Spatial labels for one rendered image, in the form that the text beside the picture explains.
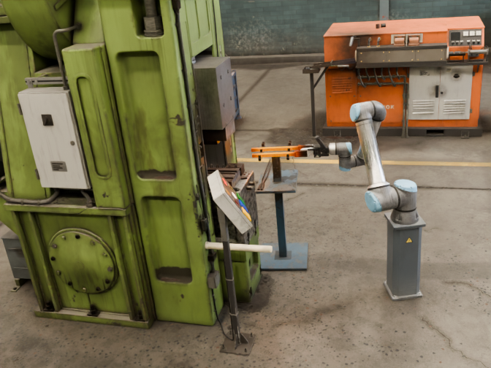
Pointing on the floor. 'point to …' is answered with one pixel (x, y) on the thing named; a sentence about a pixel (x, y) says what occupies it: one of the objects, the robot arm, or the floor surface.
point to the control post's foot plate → (247, 340)
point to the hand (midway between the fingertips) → (302, 147)
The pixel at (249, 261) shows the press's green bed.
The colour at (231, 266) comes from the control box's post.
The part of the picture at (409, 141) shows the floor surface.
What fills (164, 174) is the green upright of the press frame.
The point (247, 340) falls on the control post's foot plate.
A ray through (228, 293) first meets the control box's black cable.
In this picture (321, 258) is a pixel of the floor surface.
